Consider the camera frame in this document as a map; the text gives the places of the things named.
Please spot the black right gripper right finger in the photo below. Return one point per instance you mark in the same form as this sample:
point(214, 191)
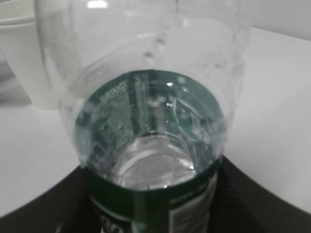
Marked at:
point(241, 205)

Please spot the white paper cup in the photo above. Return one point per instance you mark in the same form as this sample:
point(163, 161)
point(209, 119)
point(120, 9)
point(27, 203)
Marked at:
point(19, 44)

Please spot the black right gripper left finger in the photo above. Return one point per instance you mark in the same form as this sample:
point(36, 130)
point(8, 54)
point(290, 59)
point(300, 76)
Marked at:
point(65, 208)

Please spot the clear green-label water bottle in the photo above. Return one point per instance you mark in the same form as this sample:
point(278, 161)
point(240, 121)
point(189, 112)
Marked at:
point(147, 91)

